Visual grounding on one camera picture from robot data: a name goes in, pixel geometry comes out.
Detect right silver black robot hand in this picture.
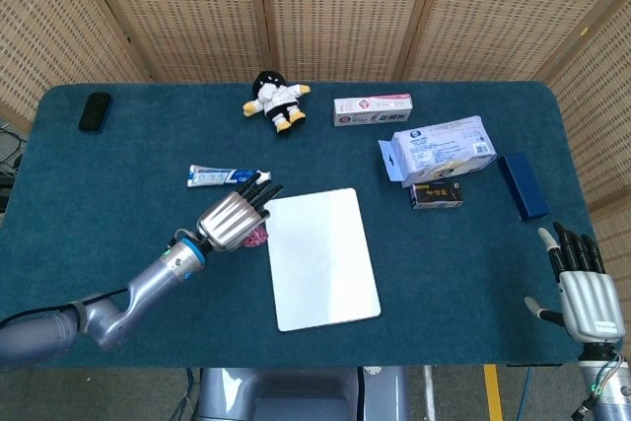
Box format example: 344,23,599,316
524,221,625,344

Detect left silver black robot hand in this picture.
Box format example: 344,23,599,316
195,170,285,251

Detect pink patterned square object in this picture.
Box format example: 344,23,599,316
245,223,270,248

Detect blue white toothpaste tube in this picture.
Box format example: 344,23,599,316
186,164,272,188

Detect white rectangular board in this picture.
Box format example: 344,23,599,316
264,187,383,333

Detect teal felt table mat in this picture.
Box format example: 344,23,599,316
0,80,597,369

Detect black white plush doll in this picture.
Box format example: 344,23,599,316
242,69,313,136

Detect long dark blue box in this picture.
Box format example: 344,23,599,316
497,152,551,222

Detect black oblong case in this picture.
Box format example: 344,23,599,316
78,92,113,135

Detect white pink toothpaste box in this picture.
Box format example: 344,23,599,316
332,92,413,128

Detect small black gold box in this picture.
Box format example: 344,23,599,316
409,180,465,210

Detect grey robot torso base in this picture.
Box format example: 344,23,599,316
194,366,410,421

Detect white wipes package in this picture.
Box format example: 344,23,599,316
378,115,498,188

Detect woven bamboo folding screen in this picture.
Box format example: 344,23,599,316
0,0,631,289

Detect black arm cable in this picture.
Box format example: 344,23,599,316
0,287,130,331

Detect black background cables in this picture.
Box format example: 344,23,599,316
0,122,26,195

